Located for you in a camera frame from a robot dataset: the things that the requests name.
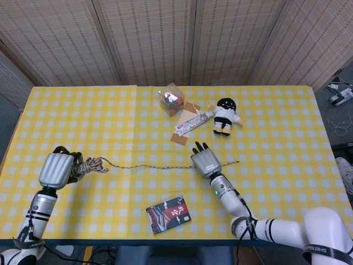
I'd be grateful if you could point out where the grey device on floor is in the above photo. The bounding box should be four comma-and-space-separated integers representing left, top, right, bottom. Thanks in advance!
327, 79, 353, 107

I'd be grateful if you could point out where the clear plastic box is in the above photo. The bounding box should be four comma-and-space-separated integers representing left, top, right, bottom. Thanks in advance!
158, 82, 184, 118

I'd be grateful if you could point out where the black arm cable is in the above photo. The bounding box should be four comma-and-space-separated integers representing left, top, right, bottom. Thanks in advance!
236, 193, 260, 249
13, 218, 83, 262

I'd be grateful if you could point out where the brown kraft paper card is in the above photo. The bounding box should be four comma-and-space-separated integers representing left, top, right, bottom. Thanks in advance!
170, 101, 202, 146

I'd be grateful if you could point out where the woven bamboo folding screen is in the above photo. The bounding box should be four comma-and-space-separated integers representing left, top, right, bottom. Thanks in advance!
0, 0, 353, 92

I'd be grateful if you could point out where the red black hardcover book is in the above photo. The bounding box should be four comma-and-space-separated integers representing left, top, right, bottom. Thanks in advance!
146, 195, 192, 235

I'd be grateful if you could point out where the grey white shoe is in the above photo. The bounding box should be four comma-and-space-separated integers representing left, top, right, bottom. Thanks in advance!
335, 156, 353, 194

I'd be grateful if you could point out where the patterned tube package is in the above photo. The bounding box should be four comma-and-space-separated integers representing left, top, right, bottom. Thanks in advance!
174, 111, 213, 137

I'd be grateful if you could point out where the yellow white checked tablecloth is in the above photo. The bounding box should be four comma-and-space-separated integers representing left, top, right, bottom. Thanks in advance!
0, 84, 345, 240

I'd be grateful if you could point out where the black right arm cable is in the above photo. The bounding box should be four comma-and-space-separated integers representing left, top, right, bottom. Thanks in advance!
236, 193, 260, 249

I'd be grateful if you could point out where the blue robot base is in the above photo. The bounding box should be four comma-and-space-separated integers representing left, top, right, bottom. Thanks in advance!
115, 245, 234, 265

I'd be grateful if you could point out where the black white plush doll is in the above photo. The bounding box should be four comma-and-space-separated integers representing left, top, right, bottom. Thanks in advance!
207, 97, 244, 136

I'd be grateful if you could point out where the grey black left robot hand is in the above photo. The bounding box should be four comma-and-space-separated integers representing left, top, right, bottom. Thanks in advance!
38, 146, 84, 189

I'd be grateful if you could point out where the beige black braided rope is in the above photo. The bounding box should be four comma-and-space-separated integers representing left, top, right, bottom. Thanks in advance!
72, 156, 240, 180

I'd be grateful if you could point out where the grey black right robot hand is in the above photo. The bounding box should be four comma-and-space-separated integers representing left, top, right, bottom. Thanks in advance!
190, 141, 223, 179

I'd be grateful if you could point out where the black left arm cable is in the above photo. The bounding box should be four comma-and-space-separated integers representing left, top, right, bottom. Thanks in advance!
13, 218, 83, 262

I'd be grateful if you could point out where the thin grey cable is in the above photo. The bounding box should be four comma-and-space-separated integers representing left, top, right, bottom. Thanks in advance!
328, 118, 353, 136

